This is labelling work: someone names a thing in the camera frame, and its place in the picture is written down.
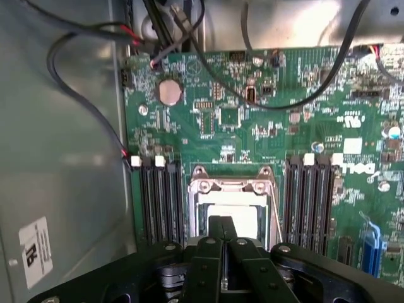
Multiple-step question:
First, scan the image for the CPU socket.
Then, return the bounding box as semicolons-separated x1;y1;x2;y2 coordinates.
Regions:
187;163;283;252

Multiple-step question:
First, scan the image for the thin metal locking lever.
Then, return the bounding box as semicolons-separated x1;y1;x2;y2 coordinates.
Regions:
267;184;284;246

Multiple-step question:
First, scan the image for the silver metal socket cover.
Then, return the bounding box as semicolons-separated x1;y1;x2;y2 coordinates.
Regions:
188;164;277;249

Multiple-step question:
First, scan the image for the black RAM slot white latch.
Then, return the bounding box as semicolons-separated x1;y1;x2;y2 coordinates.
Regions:
300;153;318;250
153;155;168;246
130;155;146;246

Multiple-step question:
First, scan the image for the black board connector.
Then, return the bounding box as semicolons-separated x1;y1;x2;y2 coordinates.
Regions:
338;235;355;266

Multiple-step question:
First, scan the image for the blue board connector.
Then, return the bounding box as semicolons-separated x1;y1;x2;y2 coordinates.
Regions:
359;211;388;279

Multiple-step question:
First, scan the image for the green motherboard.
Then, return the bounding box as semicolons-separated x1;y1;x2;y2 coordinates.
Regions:
121;44;404;285

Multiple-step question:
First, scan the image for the square black chip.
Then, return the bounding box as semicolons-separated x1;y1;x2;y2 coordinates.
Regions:
220;108;238;126

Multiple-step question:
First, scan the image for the white motherboard sticker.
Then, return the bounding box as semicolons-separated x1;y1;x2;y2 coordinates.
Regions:
343;138;363;156

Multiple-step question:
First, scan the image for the white label sticker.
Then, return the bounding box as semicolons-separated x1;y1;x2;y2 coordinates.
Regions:
18;215;54;290

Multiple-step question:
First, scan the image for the silver upright USB port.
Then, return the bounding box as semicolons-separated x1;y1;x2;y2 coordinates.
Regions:
244;84;259;104

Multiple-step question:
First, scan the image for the silver coin cell battery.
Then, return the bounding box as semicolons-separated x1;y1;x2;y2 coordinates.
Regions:
157;78;184;107

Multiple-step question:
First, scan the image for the grey metal PC case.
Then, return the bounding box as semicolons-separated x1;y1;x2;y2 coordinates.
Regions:
0;0;404;303

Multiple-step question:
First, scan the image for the grey sheathed wire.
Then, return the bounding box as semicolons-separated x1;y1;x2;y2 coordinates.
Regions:
46;30;135;173

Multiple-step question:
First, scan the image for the long black looping wire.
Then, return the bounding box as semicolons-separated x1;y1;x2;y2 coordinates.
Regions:
170;0;372;110

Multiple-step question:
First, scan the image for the black wire with coloured plug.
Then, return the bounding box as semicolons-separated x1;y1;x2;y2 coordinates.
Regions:
367;44;404;85

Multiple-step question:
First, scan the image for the black wire bundle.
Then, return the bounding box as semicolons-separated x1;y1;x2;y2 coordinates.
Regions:
141;0;196;69

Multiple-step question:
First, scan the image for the short black wire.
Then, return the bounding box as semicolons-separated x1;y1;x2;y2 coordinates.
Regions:
240;1;255;53

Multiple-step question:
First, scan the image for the black wire with red leads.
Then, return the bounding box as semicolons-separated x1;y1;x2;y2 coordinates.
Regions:
23;0;146;47

